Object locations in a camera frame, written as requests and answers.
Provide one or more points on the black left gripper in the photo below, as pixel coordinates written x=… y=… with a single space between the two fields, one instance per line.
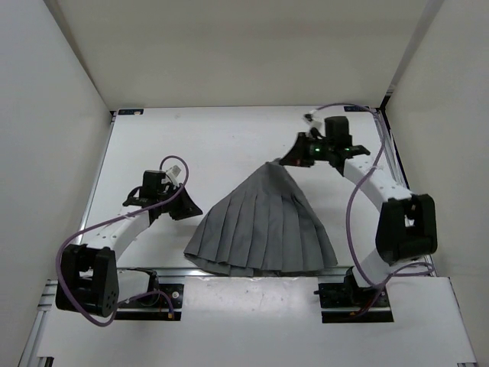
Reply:
x=187 y=209

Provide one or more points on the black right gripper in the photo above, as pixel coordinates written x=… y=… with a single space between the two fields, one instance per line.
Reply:
x=297 y=155

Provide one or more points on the grey pleated skirt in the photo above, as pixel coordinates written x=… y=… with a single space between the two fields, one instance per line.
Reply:
x=265 y=225

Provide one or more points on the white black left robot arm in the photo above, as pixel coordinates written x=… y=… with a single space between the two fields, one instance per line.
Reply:
x=89 y=280

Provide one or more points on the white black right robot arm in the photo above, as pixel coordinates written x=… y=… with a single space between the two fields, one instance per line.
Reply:
x=364 y=172

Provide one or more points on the blue label right corner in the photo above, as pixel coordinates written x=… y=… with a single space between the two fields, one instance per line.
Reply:
x=355 y=109

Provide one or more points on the blue label corner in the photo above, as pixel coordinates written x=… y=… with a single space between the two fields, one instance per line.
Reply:
x=355 y=109
x=130 y=111

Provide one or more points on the blue label left corner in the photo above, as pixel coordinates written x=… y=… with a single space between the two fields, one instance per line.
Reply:
x=130 y=111

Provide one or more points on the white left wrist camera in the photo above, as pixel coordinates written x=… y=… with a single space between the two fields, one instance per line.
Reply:
x=172 y=175

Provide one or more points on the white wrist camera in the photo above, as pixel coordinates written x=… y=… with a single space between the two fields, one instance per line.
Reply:
x=312 y=122
x=172 y=175

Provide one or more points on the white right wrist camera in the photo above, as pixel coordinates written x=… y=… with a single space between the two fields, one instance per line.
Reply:
x=312 y=122

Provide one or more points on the aluminium frame rail right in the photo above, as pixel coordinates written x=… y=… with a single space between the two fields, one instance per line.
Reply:
x=389 y=153

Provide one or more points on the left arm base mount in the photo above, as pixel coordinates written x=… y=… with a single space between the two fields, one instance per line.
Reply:
x=141 y=288

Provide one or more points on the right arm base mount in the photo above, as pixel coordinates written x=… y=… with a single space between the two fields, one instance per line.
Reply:
x=346 y=302

